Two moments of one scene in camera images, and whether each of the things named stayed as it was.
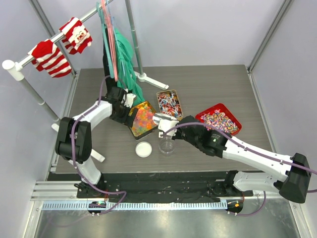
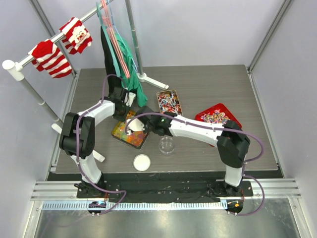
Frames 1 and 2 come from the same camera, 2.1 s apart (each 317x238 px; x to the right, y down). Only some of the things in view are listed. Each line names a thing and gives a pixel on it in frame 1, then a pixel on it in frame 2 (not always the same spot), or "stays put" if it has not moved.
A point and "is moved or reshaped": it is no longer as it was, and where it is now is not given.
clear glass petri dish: [166, 146] stays put
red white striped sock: [48, 57] stays put
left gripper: [127, 120] stays put
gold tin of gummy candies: [143, 122] is moved or reshaped
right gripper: [177, 136] -> [146, 130]
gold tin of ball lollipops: [169, 104] stays put
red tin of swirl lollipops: [219, 116] stays put
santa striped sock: [76, 37] stays put
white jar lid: [143, 149] -> [141, 162]
